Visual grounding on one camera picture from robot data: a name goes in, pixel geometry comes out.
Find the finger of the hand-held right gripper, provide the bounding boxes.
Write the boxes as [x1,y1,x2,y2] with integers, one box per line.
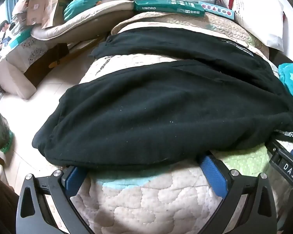
[265,139,293,179]

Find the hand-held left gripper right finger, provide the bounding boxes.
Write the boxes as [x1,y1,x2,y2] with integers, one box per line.
[199,155,277,234]

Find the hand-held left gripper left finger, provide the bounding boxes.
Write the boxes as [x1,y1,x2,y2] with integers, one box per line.
[16,166,98,234]

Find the black pants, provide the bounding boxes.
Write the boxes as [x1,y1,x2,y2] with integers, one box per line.
[32,27,293,171]

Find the quilted patchwork blanket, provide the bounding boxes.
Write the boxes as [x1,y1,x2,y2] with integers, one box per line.
[56,12,293,234]

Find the beige patterned box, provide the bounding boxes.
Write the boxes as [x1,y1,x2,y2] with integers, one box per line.
[0,27,71,100]

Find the white pillow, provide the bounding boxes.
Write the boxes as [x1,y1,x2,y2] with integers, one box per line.
[213,0,285,51]

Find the beige padded cushion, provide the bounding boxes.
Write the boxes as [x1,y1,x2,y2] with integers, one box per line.
[30,0,135,47]

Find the teal box with shapes print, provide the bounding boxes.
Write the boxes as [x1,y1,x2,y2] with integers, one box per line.
[198,1,235,21]

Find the teal cloth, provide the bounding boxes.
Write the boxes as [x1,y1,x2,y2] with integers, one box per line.
[63,0,111,21]

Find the long green packet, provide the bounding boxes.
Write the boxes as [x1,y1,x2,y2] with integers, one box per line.
[132,0,205,17]

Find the cardboard boxes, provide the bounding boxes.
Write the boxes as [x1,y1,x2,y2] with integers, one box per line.
[12,0,69,29]

